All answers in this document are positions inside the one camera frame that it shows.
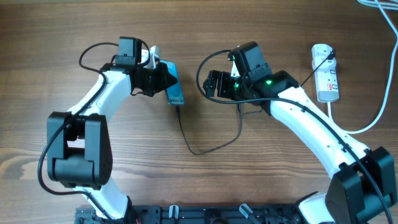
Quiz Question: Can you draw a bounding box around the black left camera cable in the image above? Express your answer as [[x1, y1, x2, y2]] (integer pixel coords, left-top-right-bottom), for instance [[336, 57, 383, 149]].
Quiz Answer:
[[37, 42, 137, 223]]

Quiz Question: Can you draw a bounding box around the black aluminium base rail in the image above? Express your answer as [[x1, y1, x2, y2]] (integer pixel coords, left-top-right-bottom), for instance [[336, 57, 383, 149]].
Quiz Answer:
[[74, 203, 312, 224]]

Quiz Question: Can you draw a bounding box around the black USB charging cable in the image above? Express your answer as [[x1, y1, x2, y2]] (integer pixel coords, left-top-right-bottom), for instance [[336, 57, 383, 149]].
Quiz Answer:
[[174, 49, 337, 156]]

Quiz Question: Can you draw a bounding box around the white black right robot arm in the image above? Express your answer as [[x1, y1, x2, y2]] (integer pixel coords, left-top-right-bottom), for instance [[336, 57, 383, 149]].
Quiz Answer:
[[197, 41, 397, 223]]

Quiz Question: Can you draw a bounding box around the white power strip cord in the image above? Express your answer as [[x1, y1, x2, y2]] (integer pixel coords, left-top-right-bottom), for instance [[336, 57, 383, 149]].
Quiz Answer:
[[326, 0, 398, 135]]

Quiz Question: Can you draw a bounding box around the white power strip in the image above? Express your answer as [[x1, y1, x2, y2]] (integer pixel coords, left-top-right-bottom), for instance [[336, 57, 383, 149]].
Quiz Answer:
[[312, 44, 340, 103]]

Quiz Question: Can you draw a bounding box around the black right camera cable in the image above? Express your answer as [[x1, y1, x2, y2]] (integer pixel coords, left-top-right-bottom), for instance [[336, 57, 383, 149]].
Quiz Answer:
[[195, 49, 394, 224]]

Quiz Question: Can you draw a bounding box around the black camera cable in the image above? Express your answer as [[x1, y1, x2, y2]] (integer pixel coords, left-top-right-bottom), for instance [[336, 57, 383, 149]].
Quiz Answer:
[[37, 42, 137, 223], [195, 49, 394, 224]]

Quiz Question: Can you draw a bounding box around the white cables top corner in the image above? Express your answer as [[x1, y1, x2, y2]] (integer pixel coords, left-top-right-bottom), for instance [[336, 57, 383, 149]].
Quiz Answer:
[[356, 0, 398, 11]]

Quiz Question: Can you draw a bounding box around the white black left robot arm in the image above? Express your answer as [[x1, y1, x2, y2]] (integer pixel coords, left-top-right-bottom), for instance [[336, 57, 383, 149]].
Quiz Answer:
[[37, 37, 178, 223]]

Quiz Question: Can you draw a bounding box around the teal screen Galaxy smartphone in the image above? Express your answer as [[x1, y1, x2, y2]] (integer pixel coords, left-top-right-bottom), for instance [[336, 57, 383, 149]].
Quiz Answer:
[[160, 60, 185, 106]]

